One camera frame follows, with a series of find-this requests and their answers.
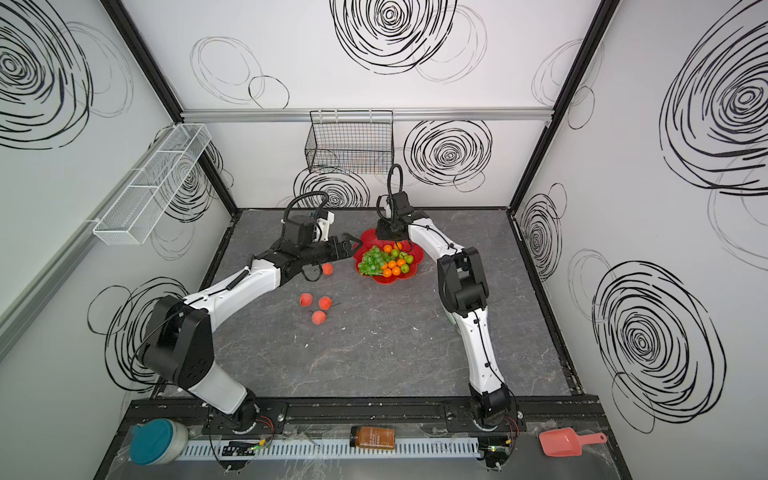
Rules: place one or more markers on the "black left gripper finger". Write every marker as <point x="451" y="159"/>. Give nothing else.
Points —
<point x="350" y="238"/>
<point x="347" y="251"/>

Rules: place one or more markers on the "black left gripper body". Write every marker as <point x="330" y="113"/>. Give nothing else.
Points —
<point x="335" y="249"/>

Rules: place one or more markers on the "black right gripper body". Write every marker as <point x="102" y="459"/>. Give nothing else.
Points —
<point x="390" y="228"/>

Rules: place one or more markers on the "red flower-shaped fruit bowl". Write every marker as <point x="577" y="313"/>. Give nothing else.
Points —
<point x="369" y="239"/>

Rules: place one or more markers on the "green fake grape bunch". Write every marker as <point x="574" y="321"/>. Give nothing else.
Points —
<point x="374" y="262"/>

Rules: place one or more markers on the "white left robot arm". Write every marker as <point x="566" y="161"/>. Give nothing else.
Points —
<point x="178" y="344"/>

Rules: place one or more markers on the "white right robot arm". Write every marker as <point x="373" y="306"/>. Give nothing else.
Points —
<point x="463" y="290"/>

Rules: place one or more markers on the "brown bottle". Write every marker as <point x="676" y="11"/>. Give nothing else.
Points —
<point x="373" y="437"/>

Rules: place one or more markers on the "teal lidded container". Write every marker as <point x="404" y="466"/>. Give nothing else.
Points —
<point x="159" y="441"/>

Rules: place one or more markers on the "pink plastic scoop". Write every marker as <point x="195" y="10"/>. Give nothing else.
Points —
<point x="560" y="443"/>

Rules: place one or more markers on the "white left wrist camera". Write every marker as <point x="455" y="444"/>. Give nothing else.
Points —
<point x="323" y="222"/>

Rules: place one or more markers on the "black wire basket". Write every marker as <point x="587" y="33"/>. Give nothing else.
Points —
<point x="356" y="147"/>

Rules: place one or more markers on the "aluminium wall rail back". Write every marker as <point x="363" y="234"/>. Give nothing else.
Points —
<point x="259" y="115"/>

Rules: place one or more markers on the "clear wall shelf rack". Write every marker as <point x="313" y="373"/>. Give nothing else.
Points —
<point x="167" y="183"/>

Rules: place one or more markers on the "white slotted cable duct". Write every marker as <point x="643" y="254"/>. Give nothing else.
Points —
<point x="333" y="449"/>

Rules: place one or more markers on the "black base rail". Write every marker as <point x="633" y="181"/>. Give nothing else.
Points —
<point x="453" y="414"/>

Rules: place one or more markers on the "black corner frame post left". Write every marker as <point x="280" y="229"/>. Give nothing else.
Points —
<point x="131" y="36"/>

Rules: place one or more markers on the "black corner frame post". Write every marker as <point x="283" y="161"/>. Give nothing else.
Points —
<point x="131" y="36"/>
<point x="595" y="33"/>

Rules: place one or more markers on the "black corner frame post right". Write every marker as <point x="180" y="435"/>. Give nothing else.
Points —
<point x="595" y="33"/>

